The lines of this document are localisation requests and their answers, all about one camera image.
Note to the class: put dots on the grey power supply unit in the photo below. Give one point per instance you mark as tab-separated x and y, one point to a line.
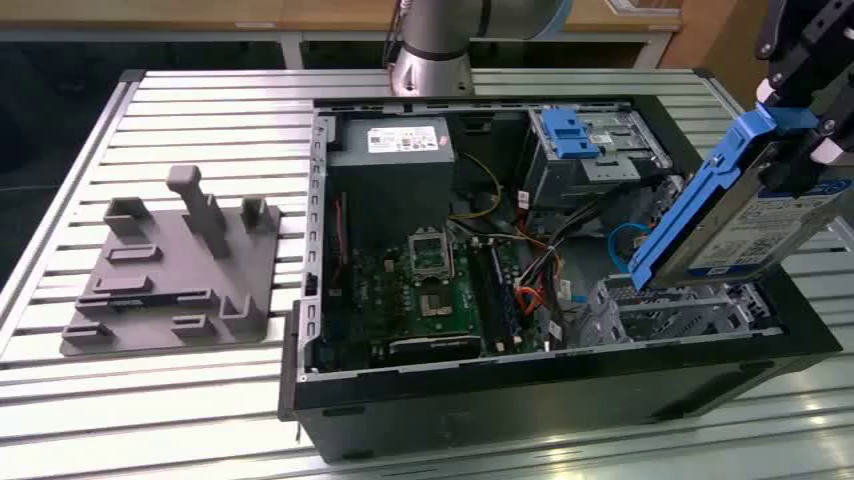
394	185

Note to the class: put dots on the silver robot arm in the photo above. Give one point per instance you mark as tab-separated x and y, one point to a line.
434	40

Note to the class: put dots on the black PC case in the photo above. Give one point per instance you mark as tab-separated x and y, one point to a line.
534	410

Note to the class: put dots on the grey parts rack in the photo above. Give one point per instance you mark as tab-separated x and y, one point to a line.
174	260

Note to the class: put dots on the metal drive cage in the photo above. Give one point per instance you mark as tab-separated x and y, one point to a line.
567	180

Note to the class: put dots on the hard disk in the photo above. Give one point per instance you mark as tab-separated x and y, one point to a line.
741	235

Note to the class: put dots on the green motherboard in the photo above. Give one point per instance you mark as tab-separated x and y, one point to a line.
374	300

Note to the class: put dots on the black graphics card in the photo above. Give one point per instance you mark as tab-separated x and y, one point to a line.
434	346

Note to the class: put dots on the metal disk bay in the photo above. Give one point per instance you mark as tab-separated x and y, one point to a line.
667	320

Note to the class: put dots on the wooden desk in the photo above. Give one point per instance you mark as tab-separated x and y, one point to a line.
200	12

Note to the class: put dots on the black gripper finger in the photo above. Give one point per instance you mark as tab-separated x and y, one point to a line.
797	170
787	85

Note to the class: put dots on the square chipset chip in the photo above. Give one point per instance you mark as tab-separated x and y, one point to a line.
438	305

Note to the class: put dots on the blue plastic drive latch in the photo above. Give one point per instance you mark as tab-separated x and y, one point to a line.
563	130

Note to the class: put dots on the black RAM slot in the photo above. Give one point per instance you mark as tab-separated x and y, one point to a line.
480	295

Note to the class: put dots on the CPU socket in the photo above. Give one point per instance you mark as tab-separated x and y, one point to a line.
430	252

